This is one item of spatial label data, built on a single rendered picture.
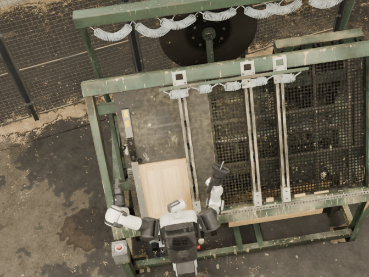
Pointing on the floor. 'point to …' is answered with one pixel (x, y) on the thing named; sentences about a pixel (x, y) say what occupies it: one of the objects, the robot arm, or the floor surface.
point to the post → (128, 270)
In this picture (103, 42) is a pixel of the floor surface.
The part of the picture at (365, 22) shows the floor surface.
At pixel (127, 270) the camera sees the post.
